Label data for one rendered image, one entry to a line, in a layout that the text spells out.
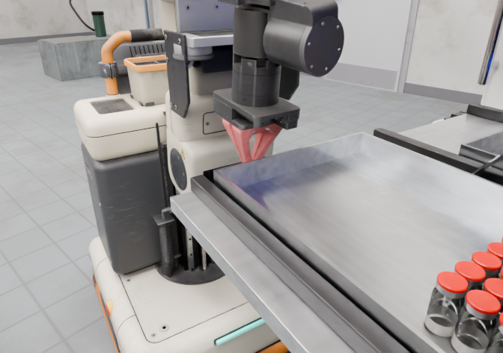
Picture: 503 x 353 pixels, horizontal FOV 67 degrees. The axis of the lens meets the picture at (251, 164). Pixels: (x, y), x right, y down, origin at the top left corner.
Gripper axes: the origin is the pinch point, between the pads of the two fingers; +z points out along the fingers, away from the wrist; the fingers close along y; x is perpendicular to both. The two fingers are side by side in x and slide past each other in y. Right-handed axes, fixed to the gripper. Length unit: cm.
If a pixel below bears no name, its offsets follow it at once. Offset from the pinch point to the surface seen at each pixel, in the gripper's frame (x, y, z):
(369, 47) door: 350, -273, 65
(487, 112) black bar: 54, 3, 1
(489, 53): 82, -13, -5
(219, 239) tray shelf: -10.1, 9.5, 1.8
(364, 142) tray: 19.5, 2.3, 0.1
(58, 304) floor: -26, -88, 98
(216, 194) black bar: -7.4, 4.0, 0.2
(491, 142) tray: 35.7, 13.1, -0.9
